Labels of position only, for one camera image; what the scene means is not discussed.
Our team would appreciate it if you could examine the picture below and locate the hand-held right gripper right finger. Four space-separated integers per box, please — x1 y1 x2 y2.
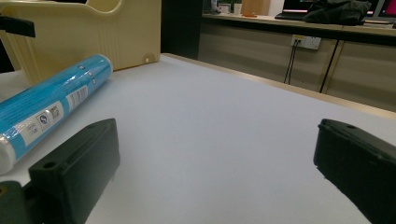
313 118 396 224

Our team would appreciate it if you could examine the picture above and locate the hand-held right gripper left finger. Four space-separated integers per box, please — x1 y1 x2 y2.
27 118 121 224

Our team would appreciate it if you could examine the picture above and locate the cream plastic basket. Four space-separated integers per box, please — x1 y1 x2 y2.
0 0 163 86

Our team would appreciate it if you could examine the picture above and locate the blue cylindrical tube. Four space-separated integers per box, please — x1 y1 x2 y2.
0 53 114 176

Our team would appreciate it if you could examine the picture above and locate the wooden side counter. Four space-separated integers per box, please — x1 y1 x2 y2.
197 12 396 113

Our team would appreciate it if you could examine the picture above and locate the black bag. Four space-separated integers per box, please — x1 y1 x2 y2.
303 0 373 26

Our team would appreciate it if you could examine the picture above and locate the computer monitor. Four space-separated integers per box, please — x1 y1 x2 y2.
372 0 396 22

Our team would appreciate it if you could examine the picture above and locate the black laptop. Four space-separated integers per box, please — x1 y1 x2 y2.
275 0 318 21

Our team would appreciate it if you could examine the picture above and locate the black power cable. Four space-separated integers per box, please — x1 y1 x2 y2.
319 39 341 93
283 39 299 85

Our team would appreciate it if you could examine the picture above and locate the white wall power socket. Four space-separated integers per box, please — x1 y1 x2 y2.
290 34 322 50

